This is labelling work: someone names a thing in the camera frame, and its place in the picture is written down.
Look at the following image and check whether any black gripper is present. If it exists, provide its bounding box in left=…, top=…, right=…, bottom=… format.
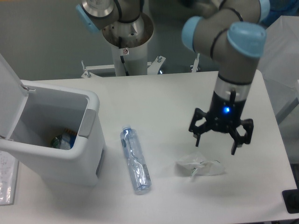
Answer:
left=189, top=90, right=254, bottom=155

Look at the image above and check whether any white push-button trash can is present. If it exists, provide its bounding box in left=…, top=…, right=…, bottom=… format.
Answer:
left=0, top=58, right=105, bottom=186

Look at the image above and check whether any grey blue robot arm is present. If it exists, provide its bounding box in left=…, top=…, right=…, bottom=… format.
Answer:
left=76, top=0, right=270, bottom=153

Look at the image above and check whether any trash inside can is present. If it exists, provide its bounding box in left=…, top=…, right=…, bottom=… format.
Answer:
left=50, top=128, right=78, bottom=150

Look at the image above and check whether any crumpled white plastic wrapper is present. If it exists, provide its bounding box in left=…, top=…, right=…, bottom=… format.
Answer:
left=174, top=152, right=226, bottom=182

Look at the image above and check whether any white covered side table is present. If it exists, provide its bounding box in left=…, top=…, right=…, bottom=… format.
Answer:
left=258, top=16, right=299, bottom=164

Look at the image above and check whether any crushed clear plastic bottle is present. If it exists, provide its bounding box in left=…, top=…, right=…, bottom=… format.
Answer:
left=120, top=125, right=152, bottom=195

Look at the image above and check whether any black device at edge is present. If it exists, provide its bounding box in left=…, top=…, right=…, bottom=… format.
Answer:
left=282, top=189, right=299, bottom=214

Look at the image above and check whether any blue bag in background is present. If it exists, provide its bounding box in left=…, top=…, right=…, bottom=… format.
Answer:
left=262, top=7, right=299, bottom=26

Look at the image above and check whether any laminated paper sheet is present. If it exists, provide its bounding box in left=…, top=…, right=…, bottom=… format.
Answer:
left=0, top=151, right=19, bottom=206

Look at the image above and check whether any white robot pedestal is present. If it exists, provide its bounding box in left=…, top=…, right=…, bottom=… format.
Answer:
left=80, top=11, right=201, bottom=79

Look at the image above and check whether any black pedestal cable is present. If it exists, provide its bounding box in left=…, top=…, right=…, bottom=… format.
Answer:
left=118, top=36, right=130, bottom=77

